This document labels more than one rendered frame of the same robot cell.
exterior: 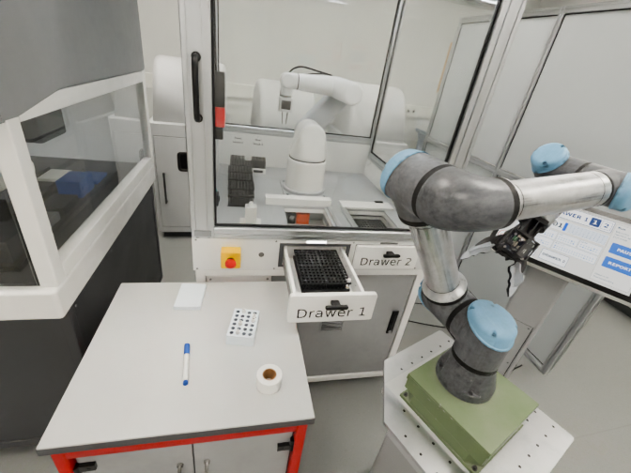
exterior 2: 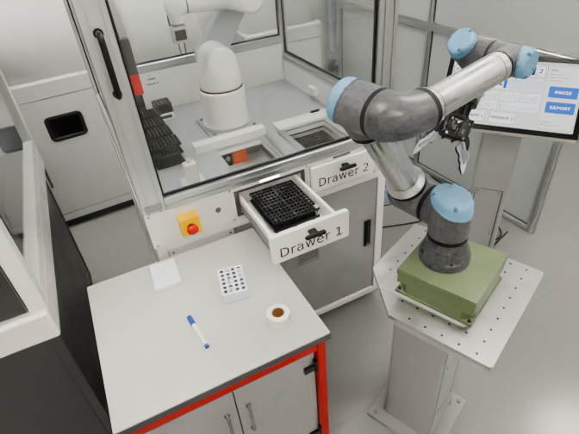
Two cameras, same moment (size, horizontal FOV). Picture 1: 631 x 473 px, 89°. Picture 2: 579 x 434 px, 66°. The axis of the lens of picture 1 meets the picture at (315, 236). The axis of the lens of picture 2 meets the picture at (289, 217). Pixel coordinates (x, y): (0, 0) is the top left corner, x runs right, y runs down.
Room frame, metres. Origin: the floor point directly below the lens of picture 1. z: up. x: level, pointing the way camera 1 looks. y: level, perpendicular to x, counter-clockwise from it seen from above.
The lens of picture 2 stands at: (-0.29, 0.13, 1.80)
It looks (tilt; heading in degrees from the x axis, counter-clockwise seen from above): 37 degrees down; 352
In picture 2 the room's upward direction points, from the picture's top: 5 degrees counter-clockwise
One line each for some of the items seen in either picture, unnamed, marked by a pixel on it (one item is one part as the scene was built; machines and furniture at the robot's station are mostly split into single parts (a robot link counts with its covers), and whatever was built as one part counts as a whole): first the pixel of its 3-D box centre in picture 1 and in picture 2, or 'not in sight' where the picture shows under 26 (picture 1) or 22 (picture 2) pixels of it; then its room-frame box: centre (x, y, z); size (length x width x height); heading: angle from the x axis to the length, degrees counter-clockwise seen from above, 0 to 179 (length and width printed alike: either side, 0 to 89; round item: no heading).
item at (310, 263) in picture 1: (319, 271); (283, 207); (1.01, -0.04, 0.87); 0.22 x 0.18 x 0.06; 15
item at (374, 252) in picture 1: (386, 257); (343, 170); (1.19, -0.31, 0.87); 0.29 x 0.02 x 0.11; 105
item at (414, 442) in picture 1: (451, 419); (444, 295); (0.61, -0.48, 0.70); 0.45 x 0.44 x 0.12; 38
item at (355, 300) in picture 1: (331, 307); (310, 236); (0.82, -0.09, 0.87); 0.29 x 0.02 x 0.11; 105
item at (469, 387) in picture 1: (469, 366); (445, 244); (0.63, -0.46, 0.91); 0.15 x 0.15 x 0.10
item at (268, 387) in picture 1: (269, 378); (278, 317); (0.59, 0.07, 0.78); 0.07 x 0.07 x 0.04
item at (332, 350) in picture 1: (297, 278); (251, 222); (1.59, 0.07, 0.40); 1.03 x 0.95 x 0.80; 105
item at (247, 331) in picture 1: (243, 327); (233, 283); (0.77, 0.19, 0.78); 0.12 x 0.08 x 0.04; 4
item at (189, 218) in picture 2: (230, 258); (189, 224); (1.01, 0.30, 0.88); 0.07 x 0.05 x 0.07; 105
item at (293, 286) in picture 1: (318, 271); (283, 207); (1.02, -0.03, 0.86); 0.40 x 0.26 x 0.06; 15
